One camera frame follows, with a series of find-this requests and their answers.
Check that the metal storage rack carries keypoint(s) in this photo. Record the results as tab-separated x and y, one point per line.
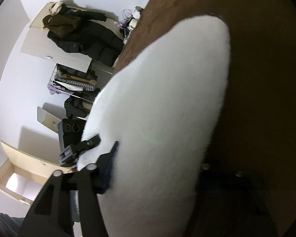
81	85

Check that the open cardboard box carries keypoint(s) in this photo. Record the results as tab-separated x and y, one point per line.
23	175

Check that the silver laptop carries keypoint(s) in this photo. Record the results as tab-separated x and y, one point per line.
47	119

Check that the white fleece garment black trim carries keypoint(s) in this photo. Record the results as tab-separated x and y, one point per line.
162	109

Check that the brown fuzzy bed blanket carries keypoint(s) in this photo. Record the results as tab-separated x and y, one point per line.
247	184

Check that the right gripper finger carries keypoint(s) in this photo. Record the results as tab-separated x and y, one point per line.
50	213

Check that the brown fuzzy hanging jacket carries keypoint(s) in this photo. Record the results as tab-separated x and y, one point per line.
61	25

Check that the black hanging puffer coat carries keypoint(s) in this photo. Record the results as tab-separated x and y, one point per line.
90	38

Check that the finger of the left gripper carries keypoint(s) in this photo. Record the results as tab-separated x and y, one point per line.
70	154

